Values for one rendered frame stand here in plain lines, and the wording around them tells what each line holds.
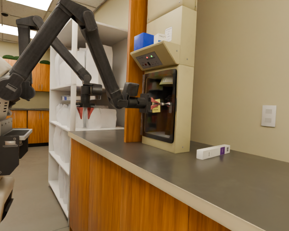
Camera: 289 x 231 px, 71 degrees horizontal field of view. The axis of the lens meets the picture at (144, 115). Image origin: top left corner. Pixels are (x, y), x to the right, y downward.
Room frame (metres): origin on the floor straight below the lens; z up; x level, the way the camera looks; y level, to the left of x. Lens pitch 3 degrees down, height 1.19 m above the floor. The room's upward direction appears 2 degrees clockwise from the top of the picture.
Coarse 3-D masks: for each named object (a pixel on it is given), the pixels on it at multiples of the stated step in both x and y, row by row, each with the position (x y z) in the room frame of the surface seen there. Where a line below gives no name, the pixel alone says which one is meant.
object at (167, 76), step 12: (156, 72) 1.21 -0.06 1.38; (168, 72) 1.12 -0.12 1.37; (156, 84) 1.21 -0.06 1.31; (168, 84) 1.12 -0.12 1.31; (156, 96) 1.20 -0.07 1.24; (168, 96) 1.11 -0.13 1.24; (168, 108) 1.11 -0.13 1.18; (144, 120) 1.30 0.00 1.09; (156, 120) 1.19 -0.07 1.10; (168, 120) 1.10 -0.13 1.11; (144, 132) 1.29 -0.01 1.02; (156, 132) 1.19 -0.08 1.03; (168, 132) 1.10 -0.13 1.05
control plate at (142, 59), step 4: (152, 52) 1.12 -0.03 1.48; (140, 56) 1.21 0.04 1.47; (144, 56) 1.19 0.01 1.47; (148, 56) 1.17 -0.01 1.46; (152, 56) 1.14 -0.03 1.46; (156, 56) 1.12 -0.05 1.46; (140, 60) 1.25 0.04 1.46; (144, 60) 1.22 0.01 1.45; (148, 60) 1.19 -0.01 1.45; (152, 60) 1.17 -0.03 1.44; (156, 60) 1.14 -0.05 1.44; (160, 60) 1.12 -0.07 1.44; (140, 64) 1.27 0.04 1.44; (144, 64) 1.24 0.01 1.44; (152, 64) 1.19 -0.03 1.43; (156, 64) 1.17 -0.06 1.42; (160, 64) 1.15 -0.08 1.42; (144, 68) 1.28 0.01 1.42
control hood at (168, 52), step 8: (144, 48) 1.14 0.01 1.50; (152, 48) 1.09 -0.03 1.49; (160, 48) 1.05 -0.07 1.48; (168, 48) 1.03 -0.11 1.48; (176, 48) 1.06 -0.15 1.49; (136, 56) 1.24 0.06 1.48; (160, 56) 1.10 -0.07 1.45; (168, 56) 1.06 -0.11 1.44; (176, 56) 1.06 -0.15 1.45; (168, 64) 1.10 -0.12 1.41; (176, 64) 1.08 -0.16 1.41
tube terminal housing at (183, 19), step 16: (176, 16) 1.11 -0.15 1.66; (192, 16) 1.12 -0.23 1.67; (160, 32) 1.22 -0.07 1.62; (176, 32) 1.10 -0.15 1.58; (192, 32) 1.12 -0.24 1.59; (192, 48) 1.12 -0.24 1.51; (192, 64) 1.13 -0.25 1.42; (192, 80) 1.13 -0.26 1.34; (176, 96) 1.08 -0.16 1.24; (176, 112) 1.08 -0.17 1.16; (176, 128) 1.07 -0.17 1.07; (160, 144) 1.18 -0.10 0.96; (176, 144) 1.08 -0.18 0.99
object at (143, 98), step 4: (140, 96) 1.10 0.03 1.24; (144, 96) 1.07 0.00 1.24; (148, 96) 1.06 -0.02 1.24; (140, 100) 1.04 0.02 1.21; (144, 100) 1.05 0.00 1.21; (140, 104) 1.03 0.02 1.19; (144, 104) 1.05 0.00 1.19; (140, 108) 1.06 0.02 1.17; (144, 108) 1.07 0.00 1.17; (140, 112) 1.09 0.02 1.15; (144, 112) 1.06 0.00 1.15
